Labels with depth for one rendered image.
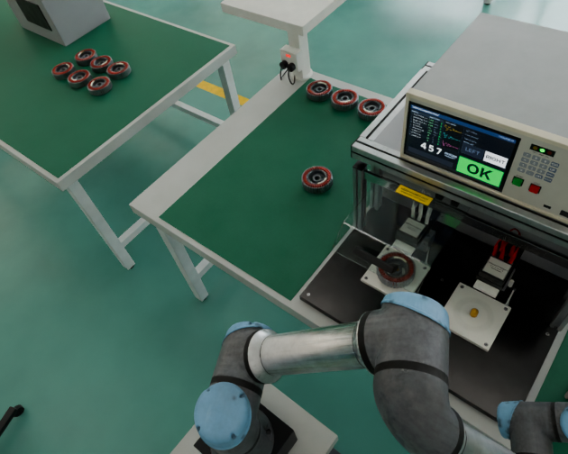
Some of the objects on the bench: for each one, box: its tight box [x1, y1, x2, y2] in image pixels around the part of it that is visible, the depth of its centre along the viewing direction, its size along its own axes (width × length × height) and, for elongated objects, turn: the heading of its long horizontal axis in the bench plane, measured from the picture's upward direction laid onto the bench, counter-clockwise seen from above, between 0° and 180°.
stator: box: [301, 166, 333, 194], centre depth 169 cm, size 11×11×4 cm
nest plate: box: [444, 282, 511, 352], centre depth 129 cm, size 15×15×1 cm
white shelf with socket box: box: [221, 0, 346, 85], centre depth 184 cm, size 35×37×46 cm
